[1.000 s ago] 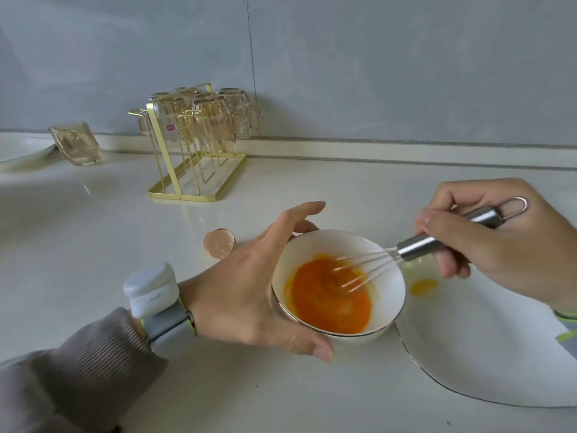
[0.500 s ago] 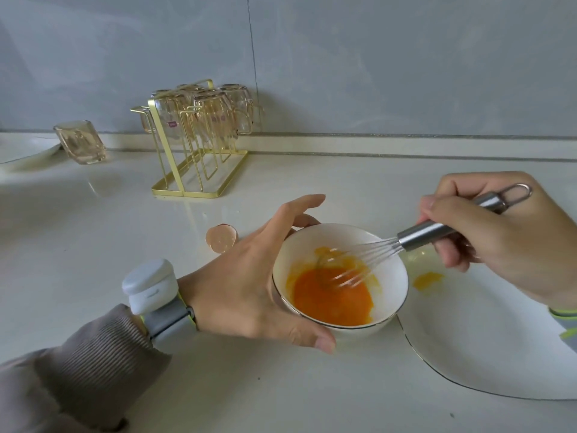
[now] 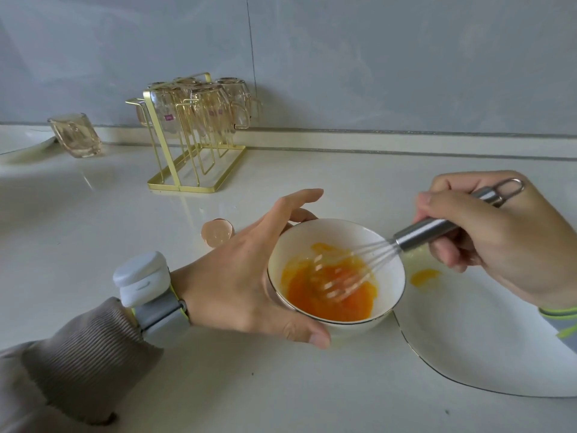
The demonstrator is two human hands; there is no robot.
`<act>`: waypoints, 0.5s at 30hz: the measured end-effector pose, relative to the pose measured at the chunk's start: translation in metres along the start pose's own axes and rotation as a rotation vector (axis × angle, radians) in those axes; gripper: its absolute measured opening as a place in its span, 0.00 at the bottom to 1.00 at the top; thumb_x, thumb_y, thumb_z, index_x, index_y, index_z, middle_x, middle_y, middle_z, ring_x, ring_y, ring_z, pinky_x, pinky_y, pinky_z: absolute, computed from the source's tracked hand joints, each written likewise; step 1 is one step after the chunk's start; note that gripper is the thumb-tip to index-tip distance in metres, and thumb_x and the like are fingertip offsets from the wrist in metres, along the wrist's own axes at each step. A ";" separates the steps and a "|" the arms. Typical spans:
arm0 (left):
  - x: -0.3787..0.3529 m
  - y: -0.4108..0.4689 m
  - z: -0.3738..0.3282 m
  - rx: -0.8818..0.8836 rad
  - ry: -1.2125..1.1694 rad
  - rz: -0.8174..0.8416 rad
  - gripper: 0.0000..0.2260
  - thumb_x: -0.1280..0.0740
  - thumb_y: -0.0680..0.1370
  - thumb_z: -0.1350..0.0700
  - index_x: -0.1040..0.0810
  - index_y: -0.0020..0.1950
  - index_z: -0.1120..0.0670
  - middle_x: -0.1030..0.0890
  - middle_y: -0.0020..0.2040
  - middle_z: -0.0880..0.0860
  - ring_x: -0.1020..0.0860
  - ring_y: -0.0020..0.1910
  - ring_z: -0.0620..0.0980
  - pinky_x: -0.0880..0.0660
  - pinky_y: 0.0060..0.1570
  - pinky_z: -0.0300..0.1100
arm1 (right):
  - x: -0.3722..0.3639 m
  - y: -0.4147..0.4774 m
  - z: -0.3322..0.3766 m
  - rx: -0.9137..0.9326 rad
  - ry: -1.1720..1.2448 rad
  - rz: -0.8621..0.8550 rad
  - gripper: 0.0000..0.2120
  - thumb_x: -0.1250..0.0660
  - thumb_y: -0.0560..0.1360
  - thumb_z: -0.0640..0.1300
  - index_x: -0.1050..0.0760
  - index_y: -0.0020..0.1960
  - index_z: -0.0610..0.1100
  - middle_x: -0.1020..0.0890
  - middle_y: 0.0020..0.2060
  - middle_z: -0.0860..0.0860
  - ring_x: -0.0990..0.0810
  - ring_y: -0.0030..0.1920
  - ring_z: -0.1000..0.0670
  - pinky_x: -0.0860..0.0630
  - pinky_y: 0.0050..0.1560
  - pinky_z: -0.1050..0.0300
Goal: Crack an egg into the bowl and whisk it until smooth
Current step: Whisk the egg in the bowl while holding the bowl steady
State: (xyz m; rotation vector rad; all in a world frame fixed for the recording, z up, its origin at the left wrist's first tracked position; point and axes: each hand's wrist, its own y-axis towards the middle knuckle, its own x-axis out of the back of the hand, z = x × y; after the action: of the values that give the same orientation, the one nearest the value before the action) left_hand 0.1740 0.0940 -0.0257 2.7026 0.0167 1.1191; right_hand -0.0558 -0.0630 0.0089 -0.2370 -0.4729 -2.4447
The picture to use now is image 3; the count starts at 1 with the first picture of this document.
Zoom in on steel whisk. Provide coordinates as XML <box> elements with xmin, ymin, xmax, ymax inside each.
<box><xmin>310</xmin><ymin>177</ymin><xmax>526</xmax><ymax>303</ymax></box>

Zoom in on yellow egg spill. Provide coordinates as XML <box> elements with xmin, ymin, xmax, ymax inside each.
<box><xmin>409</xmin><ymin>269</ymin><xmax>442</xmax><ymax>289</ymax></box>

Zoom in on person's left forearm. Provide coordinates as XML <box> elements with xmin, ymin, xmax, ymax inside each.
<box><xmin>0</xmin><ymin>296</ymin><xmax>164</xmax><ymax>433</ymax></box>

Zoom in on large white plate dark rim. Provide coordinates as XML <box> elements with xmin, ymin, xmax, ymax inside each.
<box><xmin>391</xmin><ymin>248</ymin><xmax>577</xmax><ymax>398</ymax></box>

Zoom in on white bowl with gold rim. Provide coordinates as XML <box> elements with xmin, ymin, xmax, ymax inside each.
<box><xmin>267</xmin><ymin>218</ymin><xmax>407</xmax><ymax>333</ymax></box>

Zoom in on grey green wrist band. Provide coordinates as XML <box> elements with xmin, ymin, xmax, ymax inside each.
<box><xmin>538</xmin><ymin>305</ymin><xmax>577</xmax><ymax>339</ymax></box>

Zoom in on beaten orange egg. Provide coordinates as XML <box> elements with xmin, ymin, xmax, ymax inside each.
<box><xmin>280</xmin><ymin>242</ymin><xmax>377</xmax><ymax>322</ymax></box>

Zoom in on person's right hand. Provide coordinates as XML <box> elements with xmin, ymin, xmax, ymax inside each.
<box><xmin>413</xmin><ymin>170</ymin><xmax>577</xmax><ymax>312</ymax></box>

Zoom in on brown eggshell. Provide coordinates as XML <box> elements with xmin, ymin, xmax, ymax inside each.
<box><xmin>200</xmin><ymin>218</ymin><xmax>236</xmax><ymax>247</ymax></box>

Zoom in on person's left hand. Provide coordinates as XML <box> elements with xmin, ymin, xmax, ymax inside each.
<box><xmin>173</xmin><ymin>189</ymin><xmax>331</xmax><ymax>349</ymax></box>

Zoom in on gold wire glass rack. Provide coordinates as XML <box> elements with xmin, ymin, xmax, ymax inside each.
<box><xmin>125</xmin><ymin>71</ymin><xmax>263</xmax><ymax>194</ymax></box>

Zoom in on white grey wrist tracker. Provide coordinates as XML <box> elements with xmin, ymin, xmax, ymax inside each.
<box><xmin>112</xmin><ymin>251</ymin><xmax>191</xmax><ymax>344</ymax></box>

